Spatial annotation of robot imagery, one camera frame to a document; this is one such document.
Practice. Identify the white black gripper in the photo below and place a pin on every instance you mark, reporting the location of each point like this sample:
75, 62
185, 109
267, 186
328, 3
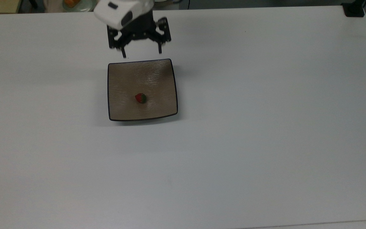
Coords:
119, 12

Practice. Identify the red green strawberry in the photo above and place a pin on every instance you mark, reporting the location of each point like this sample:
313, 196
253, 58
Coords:
140, 98

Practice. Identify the round green plate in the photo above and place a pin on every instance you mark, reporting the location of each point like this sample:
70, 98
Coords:
86, 7

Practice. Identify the square brown ceramic plate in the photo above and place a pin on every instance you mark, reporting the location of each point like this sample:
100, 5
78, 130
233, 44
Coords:
157, 95

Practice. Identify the orange toy fruit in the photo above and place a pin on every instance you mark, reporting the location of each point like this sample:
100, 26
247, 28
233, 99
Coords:
71, 3

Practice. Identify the black table clamp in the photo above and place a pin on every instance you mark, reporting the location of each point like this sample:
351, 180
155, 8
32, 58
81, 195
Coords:
353, 10

